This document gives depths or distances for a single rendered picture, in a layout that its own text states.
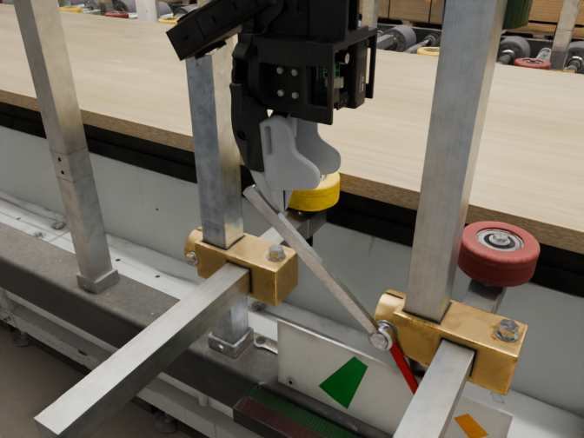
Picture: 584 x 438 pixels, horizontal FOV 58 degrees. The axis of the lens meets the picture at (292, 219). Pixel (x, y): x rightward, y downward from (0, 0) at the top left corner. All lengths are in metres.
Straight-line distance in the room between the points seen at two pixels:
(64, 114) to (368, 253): 0.46
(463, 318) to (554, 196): 0.25
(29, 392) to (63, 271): 0.89
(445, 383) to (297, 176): 0.22
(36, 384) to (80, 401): 1.31
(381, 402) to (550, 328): 0.26
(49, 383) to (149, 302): 0.99
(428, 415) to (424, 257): 0.13
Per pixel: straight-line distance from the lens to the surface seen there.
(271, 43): 0.37
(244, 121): 0.38
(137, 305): 0.82
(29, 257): 1.00
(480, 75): 0.41
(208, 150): 0.56
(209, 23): 0.42
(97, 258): 0.84
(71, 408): 0.48
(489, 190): 0.71
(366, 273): 0.81
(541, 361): 0.80
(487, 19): 0.41
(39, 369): 1.84
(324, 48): 0.35
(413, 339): 0.53
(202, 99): 0.55
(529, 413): 0.82
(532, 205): 0.69
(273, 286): 0.58
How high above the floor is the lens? 1.20
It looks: 30 degrees down
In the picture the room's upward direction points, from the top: straight up
